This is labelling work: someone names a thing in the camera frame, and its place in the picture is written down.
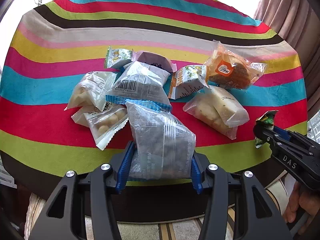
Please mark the right brown curtain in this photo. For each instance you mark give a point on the right brown curtain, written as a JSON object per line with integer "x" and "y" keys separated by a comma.
{"x": 297, "y": 23}

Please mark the orange tiger-stripe bread package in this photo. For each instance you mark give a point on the orange tiger-stripe bread package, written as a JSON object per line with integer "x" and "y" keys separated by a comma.
{"x": 228, "y": 69}

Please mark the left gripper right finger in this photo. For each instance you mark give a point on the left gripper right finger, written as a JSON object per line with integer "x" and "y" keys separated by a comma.
{"x": 256, "y": 215}

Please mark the clear white cake package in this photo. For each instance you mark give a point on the clear white cake package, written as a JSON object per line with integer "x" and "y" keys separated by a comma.
{"x": 219, "y": 109}

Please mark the green garlic pea packet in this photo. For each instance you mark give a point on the green garlic pea packet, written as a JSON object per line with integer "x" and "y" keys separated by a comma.
{"x": 263, "y": 128}

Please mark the white nougat packet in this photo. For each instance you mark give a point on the white nougat packet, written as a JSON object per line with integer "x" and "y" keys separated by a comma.
{"x": 91, "y": 90}

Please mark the grey snack bag blue edge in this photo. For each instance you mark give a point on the grey snack bag blue edge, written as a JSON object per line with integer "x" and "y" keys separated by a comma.
{"x": 165, "y": 146}

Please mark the pink wrapper dark print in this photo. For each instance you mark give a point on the pink wrapper dark print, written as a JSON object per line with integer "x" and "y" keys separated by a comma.
{"x": 155, "y": 60}

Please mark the colourful striped tablecloth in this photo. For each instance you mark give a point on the colourful striped tablecloth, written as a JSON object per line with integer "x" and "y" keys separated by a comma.
{"x": 57, "y": 43}

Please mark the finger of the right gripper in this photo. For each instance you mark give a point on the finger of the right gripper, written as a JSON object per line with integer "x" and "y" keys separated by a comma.
{"x": 282, "y": 133}
{"x": 280, "y": 141}

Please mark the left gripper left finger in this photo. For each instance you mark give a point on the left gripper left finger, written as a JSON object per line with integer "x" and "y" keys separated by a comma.
{"x": 63, "y": 215}

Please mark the clear round-candies packet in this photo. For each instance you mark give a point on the clear round-candies packet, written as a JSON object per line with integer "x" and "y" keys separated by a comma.
{"x": 102, "y": 124}

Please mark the small green-white snack packet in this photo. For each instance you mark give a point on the small green-white snack packet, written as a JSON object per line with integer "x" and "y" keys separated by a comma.
{"x": 117, "y": 58}

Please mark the person's right hand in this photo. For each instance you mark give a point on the person's right hand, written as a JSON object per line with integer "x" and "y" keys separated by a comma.
{"x": 306, "y": 200}

